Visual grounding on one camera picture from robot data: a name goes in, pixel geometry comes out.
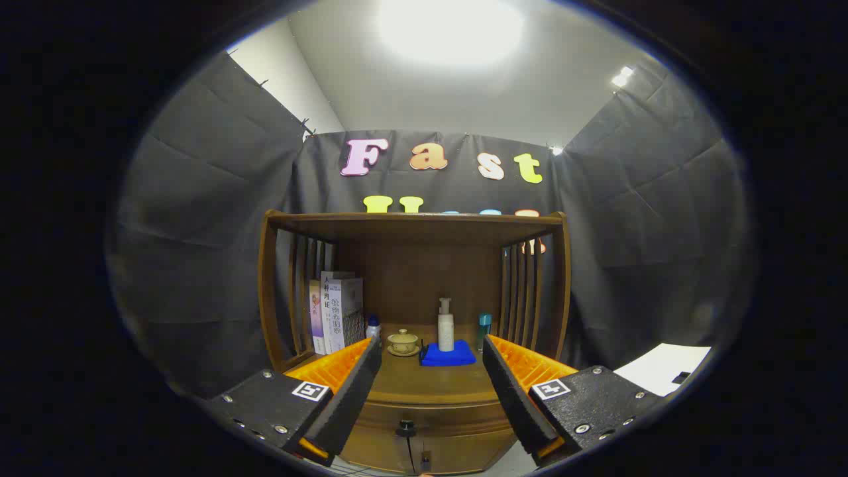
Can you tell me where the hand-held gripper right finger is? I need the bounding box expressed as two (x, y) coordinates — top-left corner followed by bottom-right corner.
(482, 333), (663, 468)

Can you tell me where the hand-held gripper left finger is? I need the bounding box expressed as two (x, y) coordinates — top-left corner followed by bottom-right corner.
(209, 336), (384, 468)

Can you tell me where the wooden drawer with black knob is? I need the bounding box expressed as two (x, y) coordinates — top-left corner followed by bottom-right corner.
(356, 399), (516, 443)

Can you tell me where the wooden cabinet countertop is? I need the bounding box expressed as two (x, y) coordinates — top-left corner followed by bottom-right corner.
(288, 323), (560, 406)

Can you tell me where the white panelled cabinet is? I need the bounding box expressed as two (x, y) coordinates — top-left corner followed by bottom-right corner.
(613, 343), (713, 397)

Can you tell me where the blue folded cloth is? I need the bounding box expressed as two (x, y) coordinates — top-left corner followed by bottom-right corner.
(420, 340), (477, 367)

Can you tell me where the purple spine book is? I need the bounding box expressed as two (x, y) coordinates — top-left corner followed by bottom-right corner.
(309, 279), (327, 356)

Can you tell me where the white pump bottle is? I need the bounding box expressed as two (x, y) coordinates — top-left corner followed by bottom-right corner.
(437, 297), (455, 352)

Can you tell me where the round ceiling light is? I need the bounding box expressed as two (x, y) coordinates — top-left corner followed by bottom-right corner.
(374, 0), (527, 67)

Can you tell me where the brown wooden cabinet frame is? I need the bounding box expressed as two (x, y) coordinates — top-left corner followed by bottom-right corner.
(257, 210), (572, 474)

